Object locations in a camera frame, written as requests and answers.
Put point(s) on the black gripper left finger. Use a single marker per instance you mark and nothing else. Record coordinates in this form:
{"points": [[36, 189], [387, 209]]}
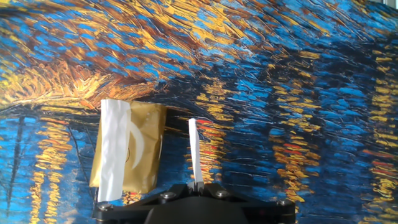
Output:
{"points": [[124, 213]]}

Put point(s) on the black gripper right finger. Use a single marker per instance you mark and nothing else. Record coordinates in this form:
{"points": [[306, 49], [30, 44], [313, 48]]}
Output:
{"points": [[267, 213]]}

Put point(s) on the white paper napkin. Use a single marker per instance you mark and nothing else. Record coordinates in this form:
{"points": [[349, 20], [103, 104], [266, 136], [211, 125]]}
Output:
{"points": [[195, 149], [113, 149]]}

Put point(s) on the gold tissue pack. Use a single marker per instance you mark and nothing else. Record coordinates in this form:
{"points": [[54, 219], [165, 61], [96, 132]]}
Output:
{"points": [[149, 140]]}

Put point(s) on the starry night painted tablecloth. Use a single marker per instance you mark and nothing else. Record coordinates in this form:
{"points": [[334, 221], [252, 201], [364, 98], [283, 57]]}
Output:
{"points": [[280, 62]]}

